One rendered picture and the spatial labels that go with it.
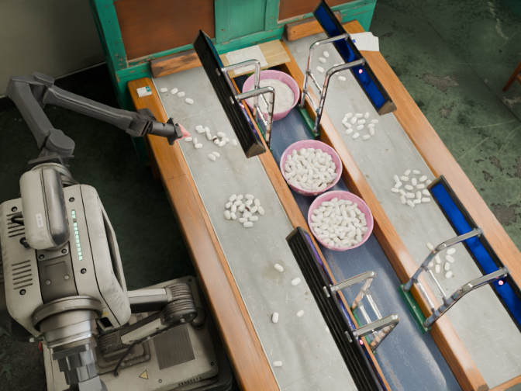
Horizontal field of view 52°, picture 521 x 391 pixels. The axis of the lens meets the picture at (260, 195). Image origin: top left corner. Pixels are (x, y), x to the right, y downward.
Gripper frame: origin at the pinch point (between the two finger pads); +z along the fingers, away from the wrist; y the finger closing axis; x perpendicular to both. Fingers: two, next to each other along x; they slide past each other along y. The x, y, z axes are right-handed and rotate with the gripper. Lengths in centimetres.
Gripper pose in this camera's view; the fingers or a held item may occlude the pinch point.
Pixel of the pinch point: (188, 135)
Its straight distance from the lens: 228.5
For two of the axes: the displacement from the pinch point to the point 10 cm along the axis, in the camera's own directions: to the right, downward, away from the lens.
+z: 7.0, 0.9, 7.1
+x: -6.1, 5.9, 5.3
